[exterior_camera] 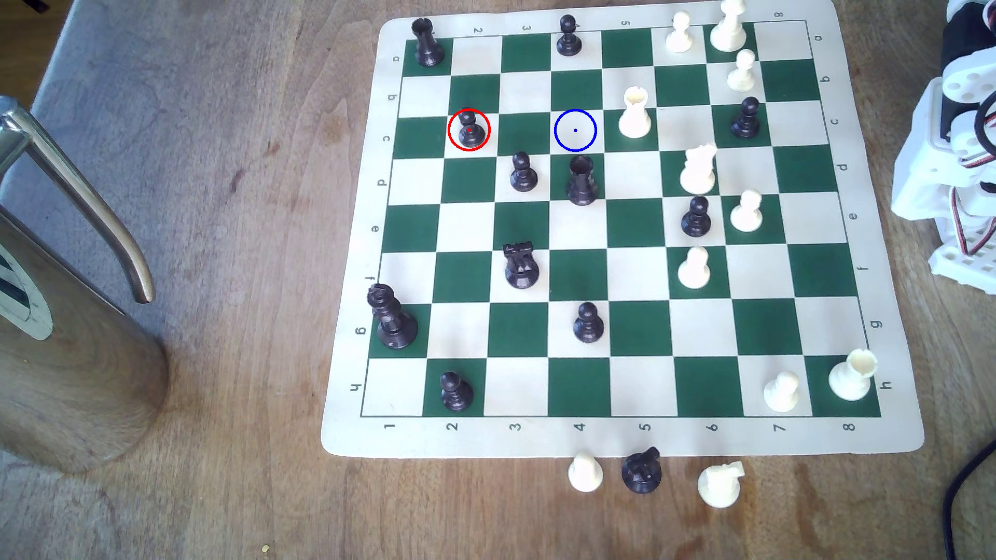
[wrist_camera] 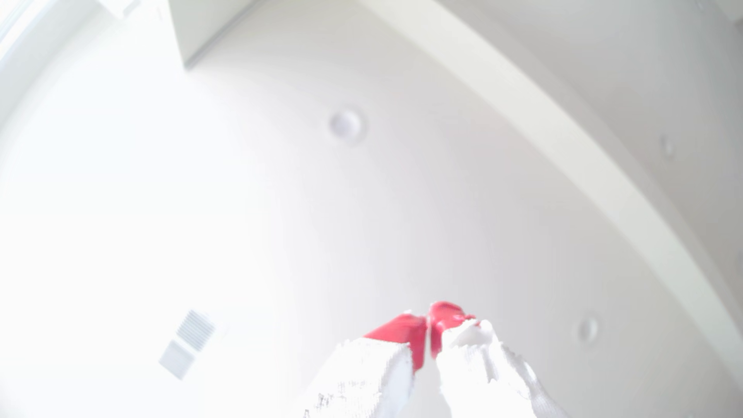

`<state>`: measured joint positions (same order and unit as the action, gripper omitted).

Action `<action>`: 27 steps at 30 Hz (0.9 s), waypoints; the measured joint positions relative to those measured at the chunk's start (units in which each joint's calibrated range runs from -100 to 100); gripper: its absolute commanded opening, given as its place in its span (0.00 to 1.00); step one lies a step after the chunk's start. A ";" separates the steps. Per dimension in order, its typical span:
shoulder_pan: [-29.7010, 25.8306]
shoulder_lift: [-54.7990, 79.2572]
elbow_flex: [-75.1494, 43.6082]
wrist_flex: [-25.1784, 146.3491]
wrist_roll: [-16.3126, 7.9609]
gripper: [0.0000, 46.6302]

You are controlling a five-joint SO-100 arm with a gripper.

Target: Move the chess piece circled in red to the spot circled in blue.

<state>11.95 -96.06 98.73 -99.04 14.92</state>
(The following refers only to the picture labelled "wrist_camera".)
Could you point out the round recessed ceiling light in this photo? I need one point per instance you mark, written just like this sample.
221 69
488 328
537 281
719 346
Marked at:
346 125
587 330

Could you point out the white square ceiling panel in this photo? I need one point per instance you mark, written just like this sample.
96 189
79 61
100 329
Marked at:
176 360

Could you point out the white louvred ceiling vent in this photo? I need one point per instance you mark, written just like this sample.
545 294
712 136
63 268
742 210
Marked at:
196 330

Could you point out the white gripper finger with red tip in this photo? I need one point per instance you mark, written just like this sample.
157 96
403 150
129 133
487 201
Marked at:
487 377
371 377

